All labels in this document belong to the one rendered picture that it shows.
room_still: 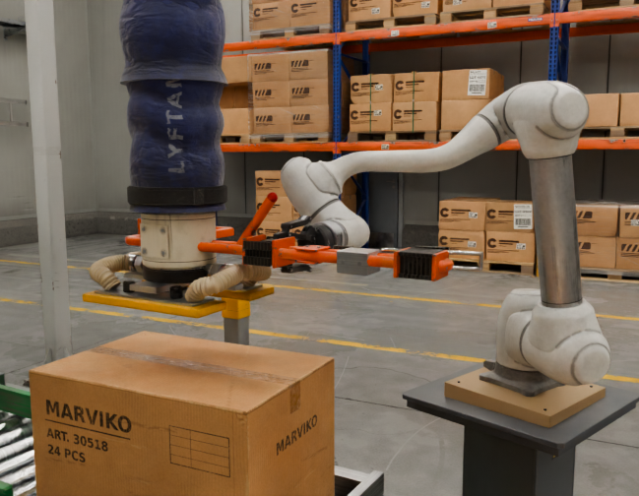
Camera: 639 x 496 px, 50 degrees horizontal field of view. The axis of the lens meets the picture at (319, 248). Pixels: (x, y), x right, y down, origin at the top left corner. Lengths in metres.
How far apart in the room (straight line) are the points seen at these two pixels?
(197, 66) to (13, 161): 10.81
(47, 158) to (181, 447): 3.22
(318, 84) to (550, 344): 7.77
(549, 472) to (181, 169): 1.31
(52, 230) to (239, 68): 5.92
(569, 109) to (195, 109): 0.84
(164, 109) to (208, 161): 0.14
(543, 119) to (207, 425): 1.00
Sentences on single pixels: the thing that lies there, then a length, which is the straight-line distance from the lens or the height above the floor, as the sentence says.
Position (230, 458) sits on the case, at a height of 0.85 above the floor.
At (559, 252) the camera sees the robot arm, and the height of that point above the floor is 1.20.
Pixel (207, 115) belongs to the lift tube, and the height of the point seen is 1.53.
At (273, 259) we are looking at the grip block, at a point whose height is 1.23.
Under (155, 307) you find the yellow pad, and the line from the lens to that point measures 1.50.
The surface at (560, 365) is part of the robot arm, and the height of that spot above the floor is 0.93.
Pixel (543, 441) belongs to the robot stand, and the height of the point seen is 0.74.
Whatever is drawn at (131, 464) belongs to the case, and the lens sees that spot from 1.60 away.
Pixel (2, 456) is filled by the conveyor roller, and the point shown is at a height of 0.54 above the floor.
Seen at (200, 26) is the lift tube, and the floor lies 1.71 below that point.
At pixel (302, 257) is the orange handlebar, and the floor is 1.23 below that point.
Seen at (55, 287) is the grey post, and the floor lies 0.62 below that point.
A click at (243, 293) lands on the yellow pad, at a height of 1.12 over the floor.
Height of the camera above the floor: 1.44
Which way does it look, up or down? 8 degrees down
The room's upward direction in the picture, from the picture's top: straight up
